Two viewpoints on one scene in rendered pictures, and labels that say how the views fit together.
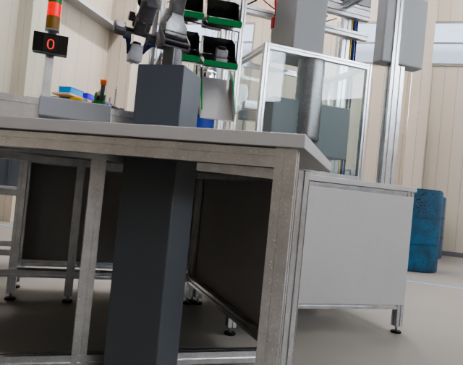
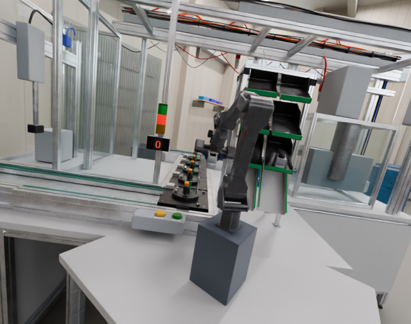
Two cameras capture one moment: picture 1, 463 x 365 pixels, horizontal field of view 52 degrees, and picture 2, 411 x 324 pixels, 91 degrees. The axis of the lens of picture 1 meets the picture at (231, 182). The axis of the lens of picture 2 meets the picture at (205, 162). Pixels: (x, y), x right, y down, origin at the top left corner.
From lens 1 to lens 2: 1.02 m
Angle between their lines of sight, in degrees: 22
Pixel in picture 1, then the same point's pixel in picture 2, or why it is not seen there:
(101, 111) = (176, 226)
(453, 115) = not seen: outside the picture
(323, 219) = (339, 236)
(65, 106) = (150, 223)
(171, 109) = (223, 279)
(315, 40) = (354, 107)
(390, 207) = (393, 232)
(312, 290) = not seen: hidden behind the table
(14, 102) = (121, 209)
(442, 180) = not seen: outside the picture
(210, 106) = (266, 197)
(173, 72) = (228, 247)
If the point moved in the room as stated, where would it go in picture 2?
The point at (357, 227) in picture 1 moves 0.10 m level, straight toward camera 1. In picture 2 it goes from (363, 243) to (365, 248)
